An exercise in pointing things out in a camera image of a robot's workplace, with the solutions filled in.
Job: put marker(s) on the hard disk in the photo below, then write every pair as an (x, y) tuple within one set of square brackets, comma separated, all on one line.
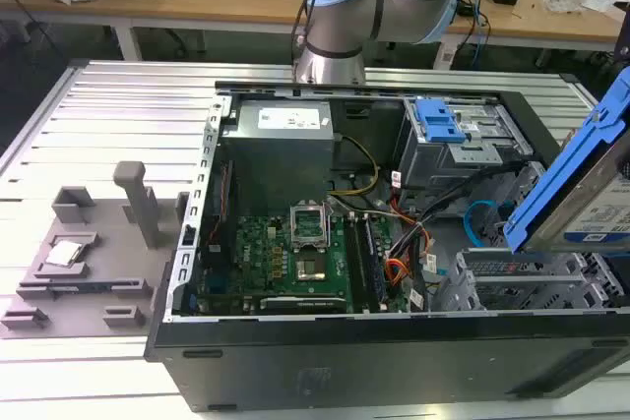
[(571, 179)]

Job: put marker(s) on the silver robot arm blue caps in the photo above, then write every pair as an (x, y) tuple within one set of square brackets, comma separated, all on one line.
[(344, 2)]

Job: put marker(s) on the metal disk bay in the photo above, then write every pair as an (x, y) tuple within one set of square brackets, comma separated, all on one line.
[(522, 282)]

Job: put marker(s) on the metal drive cage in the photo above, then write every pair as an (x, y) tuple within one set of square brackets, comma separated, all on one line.
[(458, 154)]

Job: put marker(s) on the blue drive cage latch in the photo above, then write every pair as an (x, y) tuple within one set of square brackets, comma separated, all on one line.
[(438, 122)]

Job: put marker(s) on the black RAM stick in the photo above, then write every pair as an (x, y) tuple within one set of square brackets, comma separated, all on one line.
[(370, 262)]

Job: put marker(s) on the grey power supply unit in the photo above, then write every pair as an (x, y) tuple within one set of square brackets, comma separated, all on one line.
[(280, 144)]

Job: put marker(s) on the CPU socket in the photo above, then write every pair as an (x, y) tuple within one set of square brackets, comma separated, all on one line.
[(311, 268)]

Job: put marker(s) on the black open PC case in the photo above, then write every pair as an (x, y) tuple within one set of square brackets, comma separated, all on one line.
[(374, 351)]

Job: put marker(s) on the green motherboard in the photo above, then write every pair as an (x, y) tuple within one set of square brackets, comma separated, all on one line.
[(275, 253)]

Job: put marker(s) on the wooden desk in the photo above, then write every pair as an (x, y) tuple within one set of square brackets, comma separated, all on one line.
[(197, 2)]

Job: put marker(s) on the grey parts rack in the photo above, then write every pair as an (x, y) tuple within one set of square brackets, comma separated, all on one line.
[(98, 262)]

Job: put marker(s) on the silver CPU chip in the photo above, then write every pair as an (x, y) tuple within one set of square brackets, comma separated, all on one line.
[(63, 253)]

